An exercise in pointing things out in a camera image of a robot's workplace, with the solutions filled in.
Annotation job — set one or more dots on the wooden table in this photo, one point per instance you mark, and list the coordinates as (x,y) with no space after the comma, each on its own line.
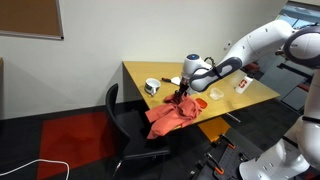
(156,70)

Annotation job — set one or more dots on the cork board with metal frame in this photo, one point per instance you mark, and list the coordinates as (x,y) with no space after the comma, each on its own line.
(26,16)

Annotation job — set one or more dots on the red plastic lid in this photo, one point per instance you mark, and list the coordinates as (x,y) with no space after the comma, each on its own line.
(202,103)

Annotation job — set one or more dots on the white and green mug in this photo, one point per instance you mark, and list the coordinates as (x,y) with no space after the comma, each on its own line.
(152,86)

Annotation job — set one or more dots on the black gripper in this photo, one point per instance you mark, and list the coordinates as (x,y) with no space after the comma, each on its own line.
(184,82)

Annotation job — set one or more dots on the black chair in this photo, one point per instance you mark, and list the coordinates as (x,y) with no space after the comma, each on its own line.
(133,133)

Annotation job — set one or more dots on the black robot mounting board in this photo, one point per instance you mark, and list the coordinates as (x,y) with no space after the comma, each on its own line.
(230,160)

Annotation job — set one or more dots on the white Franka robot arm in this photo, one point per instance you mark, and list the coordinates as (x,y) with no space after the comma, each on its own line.
(253,43)

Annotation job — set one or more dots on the white wall outlet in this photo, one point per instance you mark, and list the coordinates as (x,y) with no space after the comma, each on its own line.
(228,45)

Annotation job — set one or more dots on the clear plastic container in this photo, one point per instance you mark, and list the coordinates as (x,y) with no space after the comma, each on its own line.
(216,94)

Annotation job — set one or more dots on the red-orange clothing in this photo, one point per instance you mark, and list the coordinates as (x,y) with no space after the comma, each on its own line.
(173,113)

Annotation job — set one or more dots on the black orange clamp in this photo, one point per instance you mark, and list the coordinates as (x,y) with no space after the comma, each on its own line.
(226,140)
(216,165)

